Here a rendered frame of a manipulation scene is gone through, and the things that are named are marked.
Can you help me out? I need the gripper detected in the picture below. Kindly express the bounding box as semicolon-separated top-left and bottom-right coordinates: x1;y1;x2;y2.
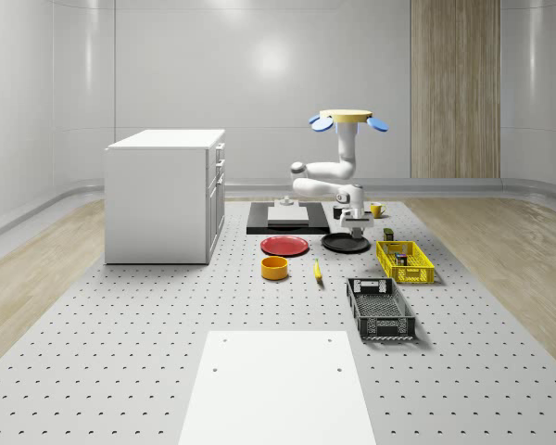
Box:
338;208;373;240

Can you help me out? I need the black plate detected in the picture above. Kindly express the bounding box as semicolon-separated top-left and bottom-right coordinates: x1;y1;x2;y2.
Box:
321;232;373;255

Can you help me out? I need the red plate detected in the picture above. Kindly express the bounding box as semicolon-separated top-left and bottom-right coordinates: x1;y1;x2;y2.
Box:
259;235;310;258

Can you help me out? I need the yellow basket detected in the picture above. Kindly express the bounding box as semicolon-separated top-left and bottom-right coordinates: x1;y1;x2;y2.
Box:
375;240;436;285

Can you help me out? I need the dark grey basket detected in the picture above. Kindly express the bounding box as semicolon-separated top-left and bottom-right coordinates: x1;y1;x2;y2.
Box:
345;276;418;343

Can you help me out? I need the yellow bowl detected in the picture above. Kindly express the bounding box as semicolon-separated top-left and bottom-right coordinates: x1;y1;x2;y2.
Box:
260;255;290;281

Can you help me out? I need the black stove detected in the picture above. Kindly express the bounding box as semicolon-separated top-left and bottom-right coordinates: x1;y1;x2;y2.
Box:
246;196;331;235

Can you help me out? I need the drone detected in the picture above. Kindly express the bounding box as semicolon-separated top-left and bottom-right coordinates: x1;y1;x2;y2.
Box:
308;108;390;134

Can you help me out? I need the white board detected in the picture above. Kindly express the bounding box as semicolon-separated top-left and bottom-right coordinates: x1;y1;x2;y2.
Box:
178;330;378;445

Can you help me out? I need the white cabinet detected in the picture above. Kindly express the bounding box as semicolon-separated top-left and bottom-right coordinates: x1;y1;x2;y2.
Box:
104;128;227;266

